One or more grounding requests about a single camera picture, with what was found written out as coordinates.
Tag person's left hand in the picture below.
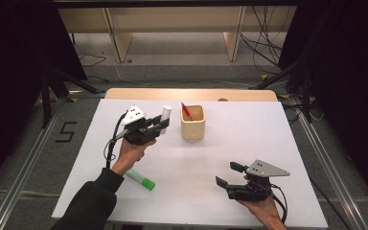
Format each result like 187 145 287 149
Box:
110 138 157 177

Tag red pen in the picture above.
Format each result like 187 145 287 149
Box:
180 102 194 122

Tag green marker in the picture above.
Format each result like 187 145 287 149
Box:
125 169 157 192

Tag long black floor cable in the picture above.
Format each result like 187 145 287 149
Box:
310 176 353 230

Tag beige square pen cup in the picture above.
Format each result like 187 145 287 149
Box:
180 104 207 141

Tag aluminium floor rail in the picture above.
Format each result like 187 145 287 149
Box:
0 99 68 230
291 95 368 230

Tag light wooden bench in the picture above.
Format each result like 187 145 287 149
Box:
57 5 298 63

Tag right hand-held gripper cable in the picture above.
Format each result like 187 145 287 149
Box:
269 183 289 224

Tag left hand-held gripper cable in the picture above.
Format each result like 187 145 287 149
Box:
103 112 127 171

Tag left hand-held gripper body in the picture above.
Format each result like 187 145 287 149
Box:
114 104 163 147

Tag white table cover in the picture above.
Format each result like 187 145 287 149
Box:
51 98 330 229

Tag person's right hand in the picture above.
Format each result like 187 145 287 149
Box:
238 195 288 230

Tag black curtain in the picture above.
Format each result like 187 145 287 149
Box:
0 0 89 199
277 0 368 212

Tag black cable bundle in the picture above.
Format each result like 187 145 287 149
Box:
239 5 288 75

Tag white glue stick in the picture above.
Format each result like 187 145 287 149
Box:
158 104 173 136

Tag hand-held gripper cable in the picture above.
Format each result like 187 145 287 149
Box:
103 112 127 171
269 183 289 224

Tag black metal stand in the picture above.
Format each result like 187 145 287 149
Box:
39 63 106 128
248 57 314 124

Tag light wooden table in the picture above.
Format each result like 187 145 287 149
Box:
104 87 279 103

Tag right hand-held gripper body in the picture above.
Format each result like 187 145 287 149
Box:
225 159 291 203

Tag thin black floor cable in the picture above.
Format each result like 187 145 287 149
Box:
78 53 108 68

